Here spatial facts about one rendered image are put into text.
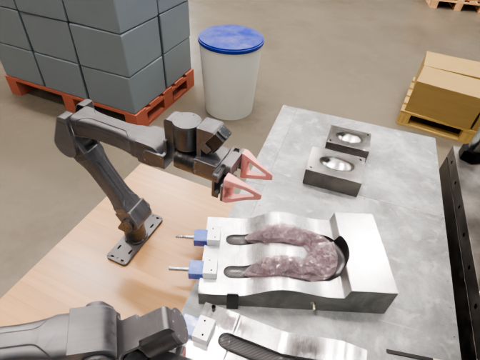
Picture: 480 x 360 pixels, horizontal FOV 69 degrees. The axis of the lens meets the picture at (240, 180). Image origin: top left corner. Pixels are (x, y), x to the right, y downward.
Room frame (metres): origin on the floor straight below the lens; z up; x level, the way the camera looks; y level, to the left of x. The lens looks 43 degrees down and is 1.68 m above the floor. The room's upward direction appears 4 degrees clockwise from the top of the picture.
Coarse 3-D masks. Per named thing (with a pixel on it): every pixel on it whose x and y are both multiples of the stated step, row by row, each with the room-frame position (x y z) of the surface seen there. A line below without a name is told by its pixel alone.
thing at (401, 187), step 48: (288, 144) 1.18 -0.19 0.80; (384, 144) 1.22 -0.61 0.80; (432, 144) 1.25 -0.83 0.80; (240, 192) 0.88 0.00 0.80; (288, 192) 0.89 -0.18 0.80; (336, 192) 0.91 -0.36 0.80; (384, 192) 0.92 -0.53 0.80; (432, 192) 0.94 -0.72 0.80; (384, 240) 0.70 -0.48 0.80; (432, 240) 0.72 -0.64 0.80; (432, 288) 0.54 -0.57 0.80; (336, 336) 0.38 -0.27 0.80; (384, 336) 0.39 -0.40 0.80; (432, 336) 0.40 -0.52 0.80
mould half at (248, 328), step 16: (208, 304) 0.40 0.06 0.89; (224, 320) 0.36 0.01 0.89; (240, 320) 0.37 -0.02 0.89; (240, 336) 0.33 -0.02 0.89; (256, 336) 0.33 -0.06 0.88; (272, 336) 0.34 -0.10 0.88; (288, 336) 0.34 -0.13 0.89; (304, 336) 0.34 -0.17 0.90; (192, 352) 0.29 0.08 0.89; (208, 352) 0.29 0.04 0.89; (224, 352) 0.29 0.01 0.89; (288, 352) 0.30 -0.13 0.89; (304, 352) 0.30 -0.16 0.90; (320, 352) 0.30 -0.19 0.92; (336, 352) 0.29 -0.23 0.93; (352, 352) 0.29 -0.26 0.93
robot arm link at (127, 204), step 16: (80, 144) 0.65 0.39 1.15; (96, 144) 0.69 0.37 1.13; (80, 160) 0.65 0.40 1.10; (96, 160) 0.66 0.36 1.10; (96, 176) 0.65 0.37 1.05; (112, 176) 0.65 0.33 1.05; (112, 192) 0.63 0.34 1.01; (128, 192) 0.65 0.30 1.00; (128, 208) 0.62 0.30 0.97; (144, 208) 0.65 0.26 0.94
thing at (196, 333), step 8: (192, 320) 0.35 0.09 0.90; (200, 320) 0.35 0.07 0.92; (208, 320) 0.35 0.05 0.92; (192, 328) 0.34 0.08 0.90; (200, 328) 0.33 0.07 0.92; (208, 328) 0.33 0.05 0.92; (192, 336) 0.31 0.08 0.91; (200, 336) 0.31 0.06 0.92; (208, 336) 0.31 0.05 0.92; (208, 344) 0.31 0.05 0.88
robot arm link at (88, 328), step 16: (48, 320) 0.20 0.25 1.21; (64, 320) 0.21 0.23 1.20; (80, 320) 0.21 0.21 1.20; (96, 320) 0.21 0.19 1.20; (112, 320) 0.22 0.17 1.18; (0, 336) 0.17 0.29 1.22; (16, 336) 0.18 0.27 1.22; (32, 336) 0.18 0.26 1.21; (48, 336) 0.18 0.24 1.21; (64, 336) 0.18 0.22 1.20; (80, 336) 0.19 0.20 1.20; (96, 336) 0.19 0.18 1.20; (112, 336) 0.20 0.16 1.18; (0, 352) 0.15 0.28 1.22; (16, 352) 0.16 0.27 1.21; (32, 352) 0.16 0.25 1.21; (48, 352) 0.16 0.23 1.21; (64, 352) 0.17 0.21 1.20; (80, 352) 0.17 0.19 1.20; (96, 352) 0.17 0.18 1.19; (112, 352) 0.18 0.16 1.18
